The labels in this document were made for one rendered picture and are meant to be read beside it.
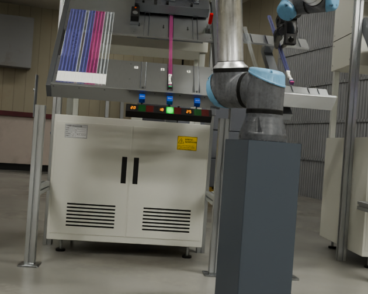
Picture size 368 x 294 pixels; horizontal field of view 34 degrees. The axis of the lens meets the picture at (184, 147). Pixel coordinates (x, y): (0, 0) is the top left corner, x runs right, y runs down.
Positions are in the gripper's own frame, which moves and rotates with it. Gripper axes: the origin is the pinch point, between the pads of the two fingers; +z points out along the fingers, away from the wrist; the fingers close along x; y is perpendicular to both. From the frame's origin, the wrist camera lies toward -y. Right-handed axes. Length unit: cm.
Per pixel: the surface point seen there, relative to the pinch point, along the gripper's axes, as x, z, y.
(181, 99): 40.3, 11.1, -22.3
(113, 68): 68, 14, -7
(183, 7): 38, 13, 32
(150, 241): 46, 71, -58
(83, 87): 79, 11, -20
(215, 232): 23, 39, -67
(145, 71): 55, 13, -7
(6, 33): 230, 645, 587
